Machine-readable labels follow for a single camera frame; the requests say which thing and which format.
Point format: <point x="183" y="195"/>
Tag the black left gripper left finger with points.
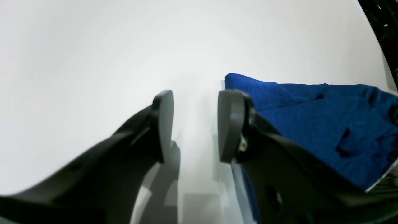
<point x="101" y="185"/>

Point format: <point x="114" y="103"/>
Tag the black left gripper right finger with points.
<point x="285" y="184"/>

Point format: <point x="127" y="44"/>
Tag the blue long-sleeve T-shirt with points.
<point x="351" y="128"/>

